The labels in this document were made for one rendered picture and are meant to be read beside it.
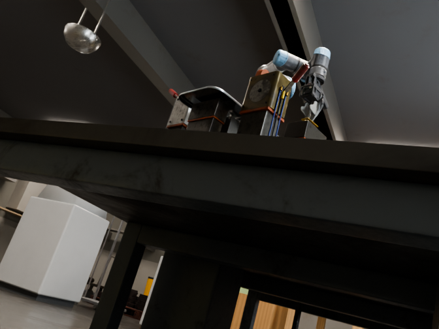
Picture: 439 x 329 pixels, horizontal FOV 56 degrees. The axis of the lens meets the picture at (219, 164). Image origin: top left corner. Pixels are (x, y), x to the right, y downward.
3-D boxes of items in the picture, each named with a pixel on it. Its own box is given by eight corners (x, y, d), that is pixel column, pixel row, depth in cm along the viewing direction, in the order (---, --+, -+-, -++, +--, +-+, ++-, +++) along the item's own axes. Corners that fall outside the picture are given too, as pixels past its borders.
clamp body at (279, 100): (254, 190, 99) (286, 66, 111) (213, 191, 109) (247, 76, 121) (274, 203, 105) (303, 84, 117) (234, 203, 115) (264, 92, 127)
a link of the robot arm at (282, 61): (253, 64, 237) (282, 42, 189) (270, 72, 239) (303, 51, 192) (245, 83, 237) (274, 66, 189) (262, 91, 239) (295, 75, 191)
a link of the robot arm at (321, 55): (325, 59, 194) (334, 49, 186) (320, 78, 191) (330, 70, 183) (310, 52, 193) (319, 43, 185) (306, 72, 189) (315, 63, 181)
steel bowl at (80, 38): (50, 35, 396) (56, 23, 401) (75, 59, 427) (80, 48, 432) (80, 34, 380) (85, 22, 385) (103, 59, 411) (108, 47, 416)
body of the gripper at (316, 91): (297, 97, 180) (303, 74, 184) (308, 107, 185) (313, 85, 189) (312, 94, 174) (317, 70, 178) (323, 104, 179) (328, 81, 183)
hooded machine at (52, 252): (-12, 283, 485) (44, 160, 539) (32, 293, 543) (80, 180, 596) (35, 301, 448) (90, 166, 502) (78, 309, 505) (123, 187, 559)
